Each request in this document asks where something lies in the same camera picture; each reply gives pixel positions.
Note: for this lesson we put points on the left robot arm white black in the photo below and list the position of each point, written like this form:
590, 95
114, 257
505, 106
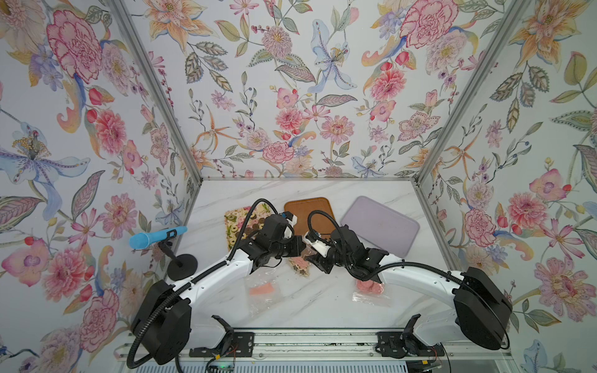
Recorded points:
162, 326

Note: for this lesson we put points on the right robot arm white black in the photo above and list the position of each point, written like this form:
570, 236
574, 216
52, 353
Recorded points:
476, 311

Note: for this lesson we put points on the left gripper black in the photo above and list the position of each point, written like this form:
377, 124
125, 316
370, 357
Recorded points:
296, 249

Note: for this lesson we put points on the ziploc bag beige cookies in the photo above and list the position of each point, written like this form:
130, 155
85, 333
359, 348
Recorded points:
300, 265

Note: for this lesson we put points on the floral yellow tray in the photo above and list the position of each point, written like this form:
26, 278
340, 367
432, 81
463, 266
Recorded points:
242, 224

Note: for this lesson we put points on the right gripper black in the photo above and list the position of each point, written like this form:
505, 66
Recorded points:
321, 263

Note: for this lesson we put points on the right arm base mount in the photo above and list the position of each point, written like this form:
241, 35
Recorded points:
400, 344

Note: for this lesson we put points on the lilac plastic tray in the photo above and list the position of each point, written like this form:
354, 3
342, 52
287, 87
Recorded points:
381, 226

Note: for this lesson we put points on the ziploc bag round cookies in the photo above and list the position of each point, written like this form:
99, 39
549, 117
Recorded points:
263, 292

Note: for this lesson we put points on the ziploc bag pink cookies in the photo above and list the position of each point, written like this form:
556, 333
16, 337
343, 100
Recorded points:
371, 293

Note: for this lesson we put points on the black microphone stand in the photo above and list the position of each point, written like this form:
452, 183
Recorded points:
180, 266

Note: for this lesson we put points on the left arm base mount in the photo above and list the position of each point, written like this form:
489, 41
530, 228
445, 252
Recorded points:
214, 337

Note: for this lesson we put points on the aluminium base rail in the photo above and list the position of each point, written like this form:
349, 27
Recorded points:
337, 344

